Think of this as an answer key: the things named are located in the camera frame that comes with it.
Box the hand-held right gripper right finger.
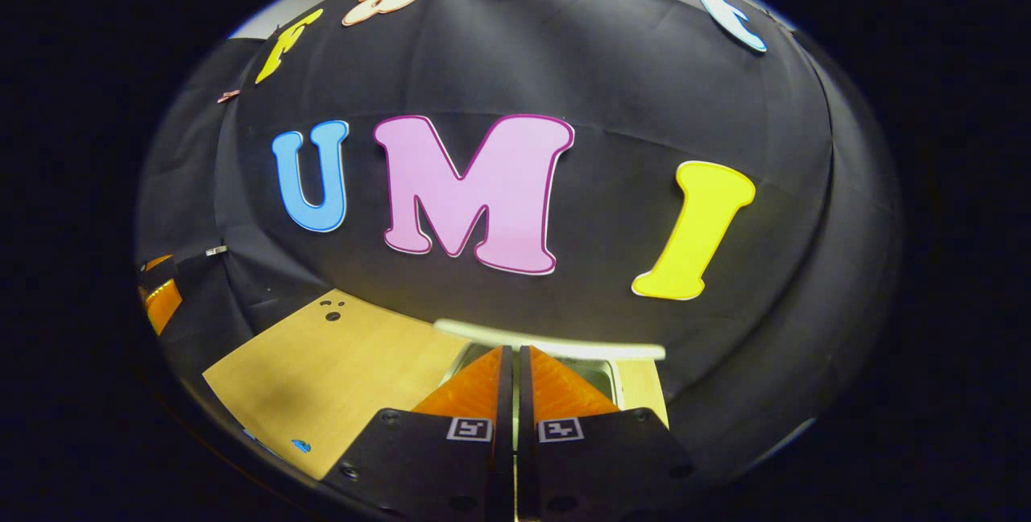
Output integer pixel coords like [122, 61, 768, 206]
[517, 345, 698, 522]

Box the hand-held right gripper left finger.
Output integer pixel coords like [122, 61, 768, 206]
[321, 345, 515, 522]

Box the black backdrop cloth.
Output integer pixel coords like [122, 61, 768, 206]
[133, 0, 903, 491]

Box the wooden desktop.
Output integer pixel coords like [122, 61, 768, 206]
[201, 288, 671, 481]

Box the light green desktop garbage bin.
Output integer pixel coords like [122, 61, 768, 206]
[433, 317, 668, 414]

